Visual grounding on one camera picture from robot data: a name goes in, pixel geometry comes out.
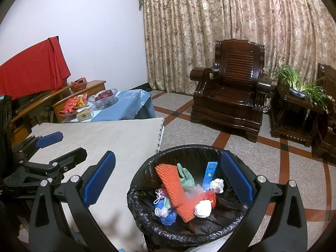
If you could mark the white tissue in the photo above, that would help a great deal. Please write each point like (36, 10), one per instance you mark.
(216, 185)
(203, 208)

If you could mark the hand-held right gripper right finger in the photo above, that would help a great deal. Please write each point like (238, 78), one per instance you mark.
(236, 178)

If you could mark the orange foam fruit net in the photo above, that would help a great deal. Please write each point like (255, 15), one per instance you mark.
(168, 183)
(187, 210)

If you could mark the dark wooden armchair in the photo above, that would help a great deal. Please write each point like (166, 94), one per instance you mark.
(325, 136)
(225, 97)

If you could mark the white and blue carton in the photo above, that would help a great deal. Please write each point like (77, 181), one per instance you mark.
(210, 174)

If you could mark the glass fruit bowl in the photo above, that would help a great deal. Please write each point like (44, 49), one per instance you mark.
(105, 103)

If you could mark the light blue tablecloth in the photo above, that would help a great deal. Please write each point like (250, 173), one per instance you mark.
(123, 107)

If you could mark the black television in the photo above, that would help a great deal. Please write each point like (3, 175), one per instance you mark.
(26, 102)

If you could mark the beige tissue box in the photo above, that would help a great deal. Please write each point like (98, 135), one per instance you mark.
(84, 115)

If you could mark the trash bin with black liner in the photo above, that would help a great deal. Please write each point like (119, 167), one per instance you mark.
(157, 231)

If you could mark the green potted plant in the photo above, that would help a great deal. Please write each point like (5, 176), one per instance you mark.
(296, 92)

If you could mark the light wooden television cabinet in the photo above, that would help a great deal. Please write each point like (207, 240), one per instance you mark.
(92, 86)

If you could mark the orange red plastic bag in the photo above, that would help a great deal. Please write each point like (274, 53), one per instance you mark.
(78, 84)

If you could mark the dark wooden side table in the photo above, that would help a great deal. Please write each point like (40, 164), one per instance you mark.
(288, 118)

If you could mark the blue scalloped under cloth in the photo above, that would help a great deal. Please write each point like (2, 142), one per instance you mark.
(160, 136)

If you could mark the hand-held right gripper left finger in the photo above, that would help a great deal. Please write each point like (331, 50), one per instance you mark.
(101, 178)

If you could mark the red cloth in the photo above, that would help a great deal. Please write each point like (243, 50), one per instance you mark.
(31, 71)

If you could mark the pink face mask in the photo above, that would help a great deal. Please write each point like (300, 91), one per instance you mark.
(161, 193)

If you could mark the beige patterned curtain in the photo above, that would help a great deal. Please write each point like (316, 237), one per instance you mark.
(210, 31)

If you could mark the pile of red apples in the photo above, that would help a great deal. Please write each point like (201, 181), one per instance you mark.
(103, 95)

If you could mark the blue plastic bag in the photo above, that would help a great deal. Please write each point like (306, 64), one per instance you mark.
(168, 219)

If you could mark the pile of red snack packets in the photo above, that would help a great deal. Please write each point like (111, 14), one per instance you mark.
(71, 105)

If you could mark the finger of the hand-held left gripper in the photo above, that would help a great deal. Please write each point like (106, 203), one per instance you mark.
(73, 158)
(50, 139)

